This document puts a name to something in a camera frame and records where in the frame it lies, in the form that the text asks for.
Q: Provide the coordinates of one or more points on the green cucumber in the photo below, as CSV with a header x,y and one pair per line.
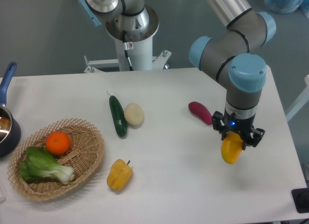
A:
x,y
118,117

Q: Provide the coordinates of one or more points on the woven wicker basket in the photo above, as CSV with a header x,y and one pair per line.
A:
x,y
84,156

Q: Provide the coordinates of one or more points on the white frame at right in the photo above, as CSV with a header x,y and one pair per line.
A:
x,y
299,102

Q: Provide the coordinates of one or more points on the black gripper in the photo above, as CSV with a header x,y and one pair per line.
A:
x,y
238,121

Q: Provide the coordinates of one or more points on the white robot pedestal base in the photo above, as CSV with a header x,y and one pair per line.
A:
x,y
133,38

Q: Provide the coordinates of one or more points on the blue plastic bag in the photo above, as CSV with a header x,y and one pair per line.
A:
x,y
283,6

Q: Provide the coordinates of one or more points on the beige potato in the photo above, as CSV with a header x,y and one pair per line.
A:
x,y
134,114

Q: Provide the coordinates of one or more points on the yellow bell pepper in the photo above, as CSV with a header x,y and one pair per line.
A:
x,y
120,174

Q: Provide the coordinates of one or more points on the black device at edge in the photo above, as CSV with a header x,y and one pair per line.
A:
x,y
301,199

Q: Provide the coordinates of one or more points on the blue handled saucepan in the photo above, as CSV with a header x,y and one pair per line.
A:
x,y
10,131

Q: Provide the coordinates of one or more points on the yellow mango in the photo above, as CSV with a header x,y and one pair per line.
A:
x,y
231,147

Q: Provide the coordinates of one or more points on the purple sweet potato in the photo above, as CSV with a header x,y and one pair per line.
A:
x,y
201,112

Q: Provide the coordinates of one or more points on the green bok choy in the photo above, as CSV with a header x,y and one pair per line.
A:
x,y
40,163

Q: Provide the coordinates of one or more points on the orange fruit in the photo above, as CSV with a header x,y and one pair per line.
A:
x,y
57,143

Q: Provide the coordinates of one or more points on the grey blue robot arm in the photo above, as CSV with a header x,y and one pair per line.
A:
x,y
228,60

